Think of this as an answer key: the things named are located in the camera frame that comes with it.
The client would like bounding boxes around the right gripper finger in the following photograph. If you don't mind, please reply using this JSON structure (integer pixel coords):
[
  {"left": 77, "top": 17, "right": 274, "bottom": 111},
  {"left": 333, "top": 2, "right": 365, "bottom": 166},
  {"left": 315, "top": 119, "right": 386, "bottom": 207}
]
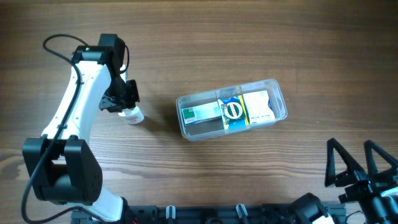
[
  {"left": 324, "top": 138, "right": 366, "bottom": 188},
  {"left": 363, "top": 139, "right": 398, "bottom": 181}
]

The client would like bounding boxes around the small white bottle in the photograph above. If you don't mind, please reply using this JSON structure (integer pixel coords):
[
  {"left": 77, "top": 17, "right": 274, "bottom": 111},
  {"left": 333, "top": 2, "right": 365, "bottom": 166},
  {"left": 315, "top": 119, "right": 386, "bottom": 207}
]
[{"left": 118, "top": 106, "right": 144, "bottom": 125}]

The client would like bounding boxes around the white green medicine box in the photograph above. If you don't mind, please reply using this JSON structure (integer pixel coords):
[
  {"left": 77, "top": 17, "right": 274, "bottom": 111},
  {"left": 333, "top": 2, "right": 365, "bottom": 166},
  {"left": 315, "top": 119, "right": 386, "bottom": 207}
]
[{"left": 182, "top": 101, "right": 221, "bottom": 125}]

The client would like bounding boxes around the blue VapoDrops box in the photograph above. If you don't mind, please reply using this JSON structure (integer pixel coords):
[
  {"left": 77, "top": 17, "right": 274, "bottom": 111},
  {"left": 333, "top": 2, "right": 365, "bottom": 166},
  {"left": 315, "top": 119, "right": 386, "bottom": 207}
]
[{"left": 219, "top": 95, "right": 249, "bottom": 129}]

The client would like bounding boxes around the green Zam-Buk box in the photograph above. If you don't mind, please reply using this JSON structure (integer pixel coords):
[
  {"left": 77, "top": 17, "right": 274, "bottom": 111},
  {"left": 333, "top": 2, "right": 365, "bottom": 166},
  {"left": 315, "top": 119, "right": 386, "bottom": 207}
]
[{"left": 218, "top": 96, "right": 246, "bottom": 123}]

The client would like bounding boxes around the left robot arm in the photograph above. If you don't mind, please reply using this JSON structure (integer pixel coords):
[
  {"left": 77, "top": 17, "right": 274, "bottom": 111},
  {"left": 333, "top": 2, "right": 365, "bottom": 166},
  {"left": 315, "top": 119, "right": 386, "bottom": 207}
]
[{"left": 21, "top": 34, "right": 139, "bottom": 223}]

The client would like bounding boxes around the clear plastic container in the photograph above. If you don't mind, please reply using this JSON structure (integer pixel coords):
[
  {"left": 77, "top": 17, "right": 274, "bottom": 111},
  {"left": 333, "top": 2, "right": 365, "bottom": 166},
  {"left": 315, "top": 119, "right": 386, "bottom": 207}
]
[{"left": 176, "top": 79, "right": 287, "bottom": 141}]

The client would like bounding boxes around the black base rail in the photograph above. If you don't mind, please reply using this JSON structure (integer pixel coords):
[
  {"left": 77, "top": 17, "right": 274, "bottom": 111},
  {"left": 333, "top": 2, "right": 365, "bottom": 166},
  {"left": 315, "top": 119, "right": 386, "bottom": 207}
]
[{"left": 70, "top": 203, "right": 348, "bottom": 224}]

